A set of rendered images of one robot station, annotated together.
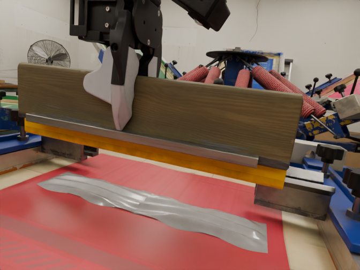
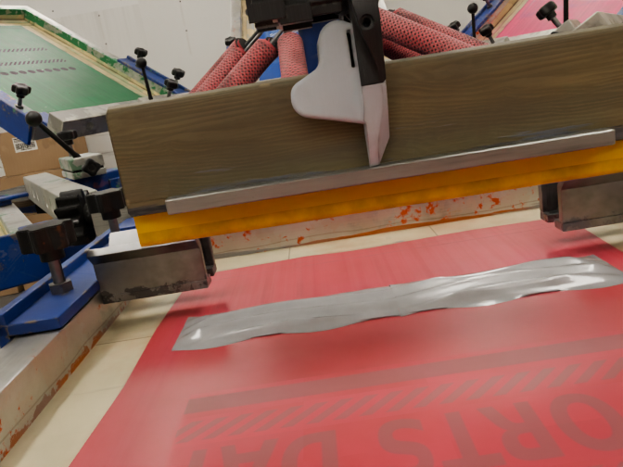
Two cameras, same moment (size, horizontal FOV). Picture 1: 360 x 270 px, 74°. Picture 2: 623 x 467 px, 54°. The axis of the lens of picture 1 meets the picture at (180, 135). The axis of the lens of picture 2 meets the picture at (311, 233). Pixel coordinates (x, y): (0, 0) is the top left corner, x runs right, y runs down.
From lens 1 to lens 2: 0.24 m
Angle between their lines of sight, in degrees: 15
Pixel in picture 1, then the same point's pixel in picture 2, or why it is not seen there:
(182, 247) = (527, 317)
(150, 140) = (439, 160)
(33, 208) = (236, 372)
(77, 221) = (337, 355)
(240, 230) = (575, 271)
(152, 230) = (460, 319)
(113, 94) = (368, 103)
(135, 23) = not seen: outside the picture
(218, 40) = not seen: outside the picture
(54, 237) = (338, 380)
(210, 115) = (521, 91)
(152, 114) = (423, 120)
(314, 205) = not seen: outside the picture
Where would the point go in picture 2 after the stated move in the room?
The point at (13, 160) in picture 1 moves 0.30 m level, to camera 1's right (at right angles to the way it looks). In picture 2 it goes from (81, 334) to (415, 248)
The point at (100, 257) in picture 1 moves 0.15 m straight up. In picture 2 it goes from (443, 368) to (414, 126)
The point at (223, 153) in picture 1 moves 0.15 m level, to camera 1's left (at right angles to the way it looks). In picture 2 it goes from (564, 139) to (349, 186)
